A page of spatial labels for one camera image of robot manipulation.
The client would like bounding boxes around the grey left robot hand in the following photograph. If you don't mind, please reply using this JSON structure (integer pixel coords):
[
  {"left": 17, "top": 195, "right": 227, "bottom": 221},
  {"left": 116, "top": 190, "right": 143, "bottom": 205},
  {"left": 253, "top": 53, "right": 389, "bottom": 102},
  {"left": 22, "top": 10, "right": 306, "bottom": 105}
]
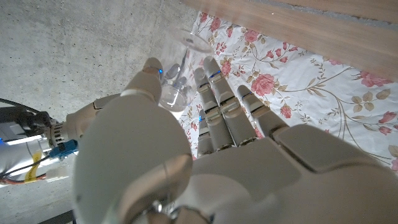
[{"left": 73, "top": 57, "right": 398, "bottom": 224}]

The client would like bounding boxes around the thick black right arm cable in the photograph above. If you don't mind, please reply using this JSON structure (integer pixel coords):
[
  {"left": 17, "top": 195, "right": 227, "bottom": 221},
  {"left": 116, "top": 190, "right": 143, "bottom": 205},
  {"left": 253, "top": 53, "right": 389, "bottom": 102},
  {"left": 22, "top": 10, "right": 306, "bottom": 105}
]
[{"left": 0, "top": 98, "right": 41, "bottom": 114}]

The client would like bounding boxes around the floral backdrop cloth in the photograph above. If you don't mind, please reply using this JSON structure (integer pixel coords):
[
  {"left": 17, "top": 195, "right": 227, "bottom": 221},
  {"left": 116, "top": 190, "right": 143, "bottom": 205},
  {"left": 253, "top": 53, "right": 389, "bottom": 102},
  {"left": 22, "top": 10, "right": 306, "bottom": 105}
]
[{"left": 178, "top": 11, "right": 398, "bottom": 174}]

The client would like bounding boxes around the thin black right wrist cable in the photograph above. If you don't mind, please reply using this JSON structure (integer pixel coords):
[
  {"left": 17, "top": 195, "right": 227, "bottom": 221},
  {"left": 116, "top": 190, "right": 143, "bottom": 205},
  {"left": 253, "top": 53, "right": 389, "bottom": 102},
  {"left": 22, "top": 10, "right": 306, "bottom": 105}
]
[{"left": 0, "top": 155, "right": 50, "bottom": 179}]

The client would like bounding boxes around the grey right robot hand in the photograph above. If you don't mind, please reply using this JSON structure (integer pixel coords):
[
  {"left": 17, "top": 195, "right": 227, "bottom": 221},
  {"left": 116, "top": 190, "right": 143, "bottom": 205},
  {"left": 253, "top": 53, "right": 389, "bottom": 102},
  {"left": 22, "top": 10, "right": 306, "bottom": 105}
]
[{"left": 49, "top": 93, "right": 122, "bottom": 149}]

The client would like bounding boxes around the clear medicine bottle white cap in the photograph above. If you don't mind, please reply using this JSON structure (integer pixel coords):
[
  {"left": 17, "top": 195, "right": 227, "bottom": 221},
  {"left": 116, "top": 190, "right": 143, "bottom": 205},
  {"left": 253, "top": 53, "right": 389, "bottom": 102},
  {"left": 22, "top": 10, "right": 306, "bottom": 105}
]
[{"left": 158, "top": 28, "right": 215, "bottom": 113}]

